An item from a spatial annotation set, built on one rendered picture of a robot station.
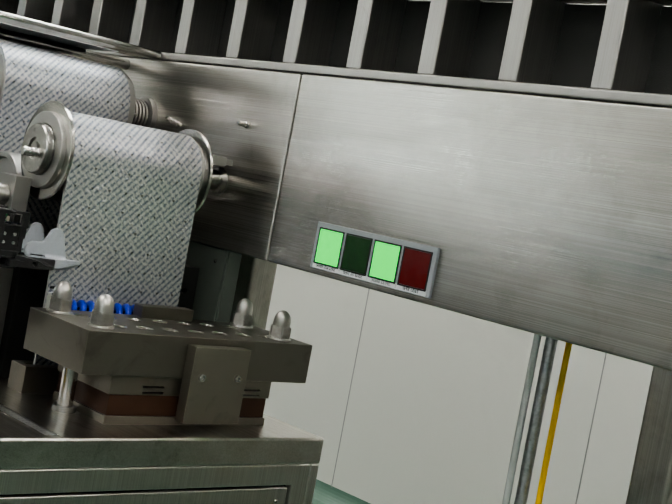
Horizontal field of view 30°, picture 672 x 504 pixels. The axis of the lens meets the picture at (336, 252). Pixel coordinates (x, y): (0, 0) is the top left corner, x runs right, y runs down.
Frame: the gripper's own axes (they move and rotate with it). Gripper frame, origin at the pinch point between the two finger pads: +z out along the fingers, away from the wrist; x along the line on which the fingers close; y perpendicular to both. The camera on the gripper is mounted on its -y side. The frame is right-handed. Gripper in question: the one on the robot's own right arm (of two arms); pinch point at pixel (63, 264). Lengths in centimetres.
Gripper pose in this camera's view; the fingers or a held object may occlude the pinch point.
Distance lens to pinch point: 188.5
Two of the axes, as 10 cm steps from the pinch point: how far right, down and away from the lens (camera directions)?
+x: -6.6, -1.6, 7.3
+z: 7.2, 1.0, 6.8
